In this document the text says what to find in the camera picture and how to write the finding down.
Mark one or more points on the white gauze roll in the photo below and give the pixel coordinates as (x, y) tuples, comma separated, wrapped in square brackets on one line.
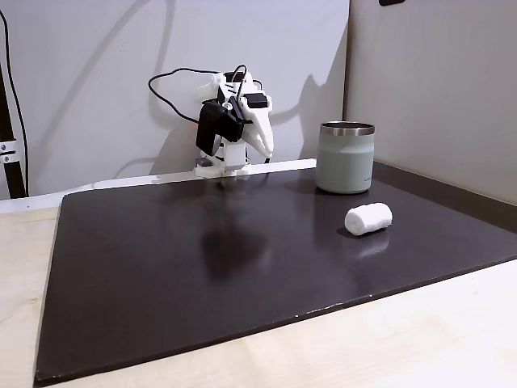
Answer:
[(368, 218)]

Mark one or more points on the grey-green metal-rimmed cup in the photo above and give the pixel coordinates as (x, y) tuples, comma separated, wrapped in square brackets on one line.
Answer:
[(345, 161)]

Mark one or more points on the black table mat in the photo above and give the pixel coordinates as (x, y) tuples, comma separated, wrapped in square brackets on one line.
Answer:
[(242, 262)]

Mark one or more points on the black stand pole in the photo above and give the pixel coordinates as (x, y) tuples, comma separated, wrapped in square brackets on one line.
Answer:
[(9, 129)]

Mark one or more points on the white stand clamp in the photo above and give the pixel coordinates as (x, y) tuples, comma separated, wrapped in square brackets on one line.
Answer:
[(7, 150)]

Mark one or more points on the black camera box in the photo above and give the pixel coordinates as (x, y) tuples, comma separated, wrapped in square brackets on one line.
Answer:
[(215, 127)]

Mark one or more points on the white table edge rail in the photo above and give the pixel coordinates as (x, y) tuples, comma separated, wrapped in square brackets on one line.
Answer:
[(121, 182)]

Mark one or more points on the black wall fixture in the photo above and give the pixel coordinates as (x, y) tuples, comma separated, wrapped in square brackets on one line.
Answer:
[(391, 2)]

